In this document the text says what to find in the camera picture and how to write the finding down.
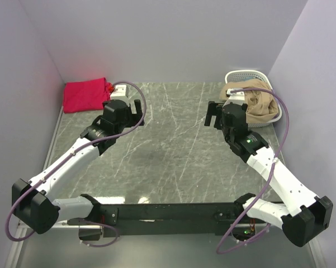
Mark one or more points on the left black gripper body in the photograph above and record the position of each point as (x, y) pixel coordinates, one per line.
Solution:
(129, 120)

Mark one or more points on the folded red t-shirt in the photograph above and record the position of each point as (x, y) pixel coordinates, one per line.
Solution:
(86, 96)

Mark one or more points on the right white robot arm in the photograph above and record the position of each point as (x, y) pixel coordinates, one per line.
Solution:
(303, 214)

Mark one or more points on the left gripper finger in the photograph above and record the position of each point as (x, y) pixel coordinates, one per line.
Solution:
(139, 120)
(138, 107)

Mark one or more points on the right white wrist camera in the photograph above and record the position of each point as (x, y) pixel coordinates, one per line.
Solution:
(235, 96)

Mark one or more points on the beige t-shirt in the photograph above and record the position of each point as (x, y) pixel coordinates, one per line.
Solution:
(262, 107)

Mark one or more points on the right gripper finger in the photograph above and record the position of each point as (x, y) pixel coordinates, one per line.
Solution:
(213, 107)
(209, 117)

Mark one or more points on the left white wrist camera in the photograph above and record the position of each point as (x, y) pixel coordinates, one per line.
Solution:
(120, 92)

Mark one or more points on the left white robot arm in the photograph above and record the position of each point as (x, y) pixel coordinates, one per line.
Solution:
(35, 203)

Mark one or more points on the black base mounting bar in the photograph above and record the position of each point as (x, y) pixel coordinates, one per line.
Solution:
(165, 219)

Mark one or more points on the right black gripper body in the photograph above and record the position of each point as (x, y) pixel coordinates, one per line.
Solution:
(225, 129)

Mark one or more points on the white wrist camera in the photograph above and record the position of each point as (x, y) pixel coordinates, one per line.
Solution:
(235, 96)
(120, 92)

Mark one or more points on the white laundry basket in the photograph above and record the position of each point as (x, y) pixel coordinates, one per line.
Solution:
(243, 75)

